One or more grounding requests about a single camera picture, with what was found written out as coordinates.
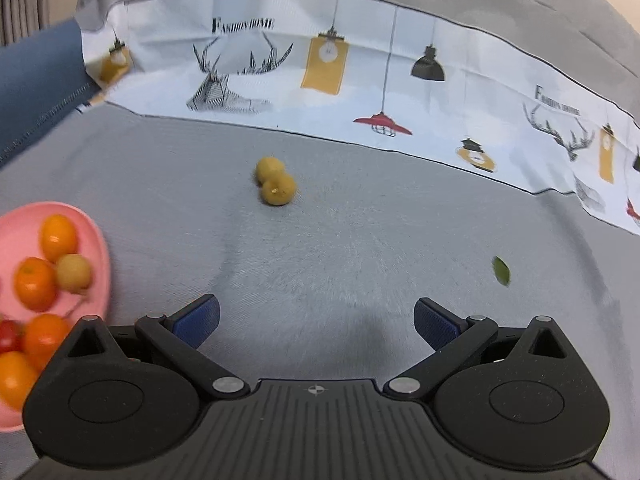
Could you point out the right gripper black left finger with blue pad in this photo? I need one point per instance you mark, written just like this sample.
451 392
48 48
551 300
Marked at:
157 357

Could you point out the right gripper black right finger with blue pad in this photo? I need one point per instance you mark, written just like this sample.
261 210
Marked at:
475 358

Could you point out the orange tangerine with stem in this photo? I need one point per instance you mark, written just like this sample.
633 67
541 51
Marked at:
43 335

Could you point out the pale yellow longan fruit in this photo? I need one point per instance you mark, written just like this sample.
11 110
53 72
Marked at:
74 273

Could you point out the oval orange kumquat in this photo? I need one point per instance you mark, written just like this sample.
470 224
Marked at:
17 377

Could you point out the dark red cherry tomato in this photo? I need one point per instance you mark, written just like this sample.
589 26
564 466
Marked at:
11 336

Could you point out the round orange tangerine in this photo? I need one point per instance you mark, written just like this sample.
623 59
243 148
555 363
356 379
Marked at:
34 284

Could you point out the small orange kumquat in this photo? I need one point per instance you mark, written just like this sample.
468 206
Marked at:
58 237

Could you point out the yellow-green longan fruit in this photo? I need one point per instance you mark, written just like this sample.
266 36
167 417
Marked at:
267 166
278 189

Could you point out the small green leaf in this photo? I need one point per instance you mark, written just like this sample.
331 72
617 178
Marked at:
502 271

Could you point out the pink round plate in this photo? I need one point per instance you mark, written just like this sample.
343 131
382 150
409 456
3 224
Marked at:
20 240

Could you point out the grey printed sofa cover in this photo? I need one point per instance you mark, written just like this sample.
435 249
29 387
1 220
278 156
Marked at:
425 137

